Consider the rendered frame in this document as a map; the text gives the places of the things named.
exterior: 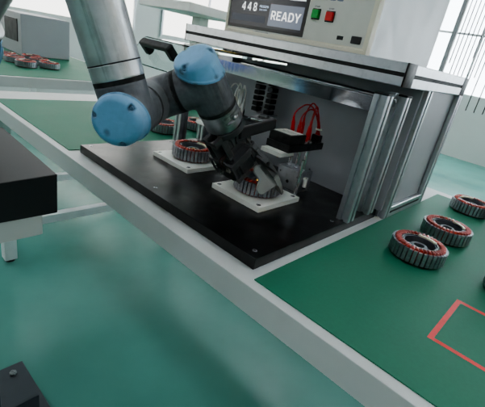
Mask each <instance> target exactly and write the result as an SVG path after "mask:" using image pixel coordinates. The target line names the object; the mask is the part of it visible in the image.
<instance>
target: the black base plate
mask: <svg viewBox="0 0 485 407"><path fill-rule="evenodd" d="M175 141H176V140H163V141H137V142H135V143H133V144H131V145H128V146H116V145H111V144H109V143H105V144H90V145H81V146H80V153H82V154H84V155H85V156H87V157H88V158H89V159H90V160H92V161H93V162H95V163H97V164H98V165H100V166H101V167H102V168H104V169H105V170H107V171H109V172H110V173H111V174H113V175H114V176H115V177H117V178H119V179H120V180H122V181H123V182H125V183H126V184H127V185H129V186H130V187H132V188H133V189H135V190H136V191H138V192H139V193H141V194H142V195H144V196H145V197H147V198H148V199H150V200H152V201H153V202H154V203H155V204H157V205H158V206H160V207H161V208H163V209H165V210H166V211H167V212H169V213H170V214H172V215H173V216H175V217H176V218H178V219H179V220H180V221H182V222H183V223H185V224H187V225H188V226H190V227H191V228H192V229H194V230H195V231H196V232H198V233H200V234H201V235H203V236H204V237H205V238H207V239H208V240H210V241H212V242H213V243H215V244H216V245H217V246H218V247H220V248H221V249H223V250H225V251H226V252H228V253H229V254H230V255H232V256H233V257H235V258H237V259H238V260H240V261H241V262H242V263H244V264H245V265H246V266H248V267H250V268H251V269H253V270H254V269H256V268H258V267H260V266H264V265H265V264H267V263H269V262H272V261H274V260H277V259H279V258H282V257H284V256H286V255H288V254H291V253H293V252H295V251H297V250H300V249H302V248H304V247H306V246H309V245H311V244H313V243H316V242H318V241H321V240H323V239H325V238H326V237H330V236H332V235H334V234H336V233H339V232H341V231H343V230H345V229H348V228H350V227H353V226H354V225H356V224H360V223H362V222H363V221H366V220H369V219H370V218H373V217H374V215H375V213H376V209H374V210H373V212H372V213H370V214H369V215H366V214H364V213H363V212H359V211H356V214H355V217H354V219H353V221H350V222H349V223H348V224H347V223H345V222H344V221H343V220H338V219H337V218H336V217H337V213H338V209H339V207H340V204H341V199H342V196H343V195H342V194H340V193H337V192H335V191H332V190H330V189H328V188H326V187H323V186H321V185H319V184H317V183H314V182H312V181H310V184H309V187H308V190H307V191H302V192H299V193H297V195H296V196H298V197H299V202H296V203H290V204H288V205H284V206H281V207H278V208H273V209H270V210H267V211H264V212H255V211H254V210H252V209H250V208H248V207H246V206H244V205H243V204H241V203H239V202H237V201H235V200H234V199H232V198H230V197H228V196H226V195H225V194H223V193H221V192H219V191H217V190H216V189H214V188H212V187H211V186H212V183H217V182H222V181H227V180H231V179H230V178H227V177H225V176H224V175H223V174H220V172H219V173H217V172H216V170H209V171H203V172H198V173H191V174H187V173H185V172H183V171H181V170H179V169H178V168H176V167H174V166H171V165H170V164H169V163H167V162H164V161H163V160H161V159H160V158H158V157H155V156H154V155H153V151H160V150H171V149H172V148H173V143H174V142H175Z"/></svg>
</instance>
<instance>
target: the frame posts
mask: <svg viewBox="0 0 485 407"><path fill-rule="evenodd" d="M394 97H395V95H394V94H388V93H384V92H380V91H375V92H374V97H373V99H372V103H371V105H370V109H369V113H368V116H367V118H366V123H365V126H364V128H363V131H362V136H361V139H360V141H359V144H358V147H357V152H356V154H355V158H354V160H353V164H352V168H351V171H350V173H349V178H348V181H347V183H346V186H345V191H344V194H343V196H342V199H341V204H340V207H339V209H338V213H337V217H336V218H337V219H338V220H343V221H344V222H345V223H347V224H348V223H349V222H350V221H353V219H354V217H355V214H356V211H359V212H363V213H364V214H366V215H369V214H370V213H372V212H373V210H374V206H375V204H376V201H377V198H378V194H379V192H380V190H381V187H382V184H383V180H384V178H385V175H386V173H387V169H388V166H389V164H390V161H391V157H392V155H393V153H394V150H395V146H396V143H397V140H398V138H399V134H400V132H401V129H402V127H403V122H404V121H405V118H406V115H407V113H408V108H409V106H410V103H411V101H412V98H413V97H412V96H408V95H404V94H399V96H398V98H399V101H398V102H397V103H396V104H395V107H391V104H392V101H393V98H394ZM188 115H189V112H185V113H182V114H179V115H176V116H175V121H174V134H173V140H176V141H178V140H182V139H183V140H185V139H186V128H187V121H188ZM208 133H209V132H208V131H207V130H206V128H205V126H202V125H201V124H199V125H198V131H197V136H196V138H198V139H200V140H201V141H202V140H203V138H204V137H205V136H206V135H207V134H208Z"/></svg>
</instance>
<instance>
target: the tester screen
mask: <svg viewBox="0 0 485 407"><path fill-rule="evenodd" d="M244 1H251V2H259V5H258V9H257V12H252V11H245V10H240V9H241V4H242V0H233V1H232V11H231V16H230V23H239V24H244V25H249V26H255V27H264V28H270V29H275V30H281V31H290V32H296V33H300V32H301V28H302V25H301V28H300V31H297V30H291V29H286V28H280V27H271V26H267V23H268V18H269V13H270V5H271V4H278V5H285V6H300V7H305V10H306V6H307V1H306V2H303V1H294V0H244ZM305 10H304V14H305ZM232 12H235V13H241V14H247V15H259V16H265V22H264V23H255V22H250V21H244V20H239V19H232ZM304 14H303V17H304ZM302 24H303V21H302Z"/></svg>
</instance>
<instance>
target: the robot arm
mask: <svg viewBox="0 0 485 407"><path fill-rule="evenodd" d="M12 2H13V0H0V63H1V61H2V58H3V52H4V48H3V47H2V38H3V36H4V29H3V27H2V24H1V20H2V18H3V16H4V14H5V13H6V11H7V10H8V8H9V6H10V5H11V3H12ZM65 2H66V5H67V7H68V10H69V15H70V18H71V20H72V23H73V27H74V30H75V32H76V35H77V39H78V42H79V44H80V47H81V50H82V54H83V56H84V59H85V62H86V66H87V69H88V71H89V75H90V79H91V81H92V84H93V87H94V91H95V94H96V97H97V100H98V101H97V102H96V103H95V105H94V106H93V110H92V115H91V121H92V124H93V126H94V130H95V131H96V133H97V134H98V135H99V136H100V137H101V138H102V139H103V140H104V141H106V142H107V143H109V144H111V145H116V146H128V145H131V144H133V143H135V142H137V141H140V140H142V139H143V138H145V137H146V136H147V135H148V133H149V132H150V131H151V130H152V129H153V128H155V127H156V126H157V125H158V124H159V123H160V122H162V121H163V120H164V119H167V118H169V117H172V116H175V115H179V114H182V113H185V112H188V111H191V110H194V109H195V110H196V111H197V112H198V114H199V117H200V119H201V120H202V122H203V124H204V126H205V128H206V130H207V131H208V132H209V133H208V134H207V135H206V136H205V137H204V138H203V142H204V143H205V145H206V147H207V149H208V151H209V152H210V155H209V159H210V161H211V163H212V165H213V166H214V168H215V170H216V172H217V173H219V172H220V174H223V175H224V176H225V177H227V178H230V179H231V180H233V181H236V182H238V184H240V183H241V182H242V181H243V180H244V179H245V178H246V177H247V176H248V175H249V174H250V173H251V171H250V169H251V168H252V167H253V166H254V162H255V161H257V164H258V165H257V166H254V168H253V173H254V174H255V176H256V177H257V179H258V182H257V188H256V190H257V193H258V194H259V195H264V194H265V193H266V192H267V191H269V190H271V189H272V188H274V187H275V189H276V190H277V191H278V192H279V193H280V194H281V195H282V194H283V189H282V184H281V181H280V178H279V176H278V172H277V171H276V169H275V168H274V165H273V163H272V162H271V160H270V159H269V158H268V157H267V156H266V155H265V154H264V153H263V152H262V151H261V150H260V148H259V147H258V145H257V144H256V143H255V142H254V141H252V140H251V136H254V135H257V134H259V133H263V132H268V131H270V130H273V129H275V128H276V121H277V120H276V119H275V118H274V117H270V116H268V115H266V114H259V115H253V116H250V117H246V118H242V114H241V111H240V108H239V106H238V104H237V101H236V98H235V96H234V94H233V92H232V88H231V86H230V84H229V82H228V79H227V76H226V74H225V69H224V67H223V66H222V64H221V63H220V60H219V58H218V57H217V55H216V52H215V50H214V49H213V48H212V47H211V46H209V45H207V44H195V45H192V46H190V47H188V48H187V49H186V50H185V51H181V52H180V53H179V54H178V55H177V56H176V57H175V59H174V69H173V70H170V71H168V72H165V73H161V74H158V75H156V76H153V77H150V78H146V77H145V75H144V69H143V65H142V63H141V59H140V54H139V51H138V48H137V44H136V39H135V36H134V32H133V30H132V24H131V20H130V18H129V14H128V9H127V6H126V2H125V0H65ZM213 161H214V162H215V163H214V162H213ZM215 164H216V165H215ZM216 167H217V168H216Z"/></svg>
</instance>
